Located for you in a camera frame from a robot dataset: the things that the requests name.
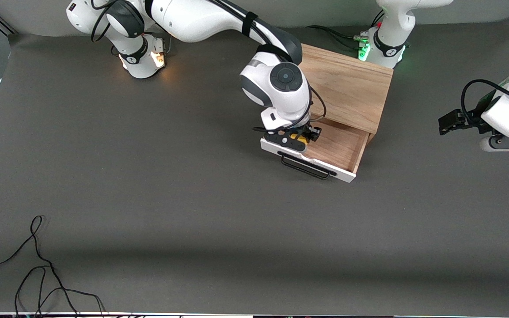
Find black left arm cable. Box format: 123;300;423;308
461;79;509;126

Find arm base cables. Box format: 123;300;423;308
112;26;174;57
305;10;385;50

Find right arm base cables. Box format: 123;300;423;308
112;26;174;57

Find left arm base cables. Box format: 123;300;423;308
305;10;385;50

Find long black loose cable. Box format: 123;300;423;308
0;215;80;318

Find wooden drawer cabinet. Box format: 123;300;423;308
298;43;393;146

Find short black loose cable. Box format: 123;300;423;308
15;266;106;318

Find white drawer with black handle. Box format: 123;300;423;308
260;114;370;183

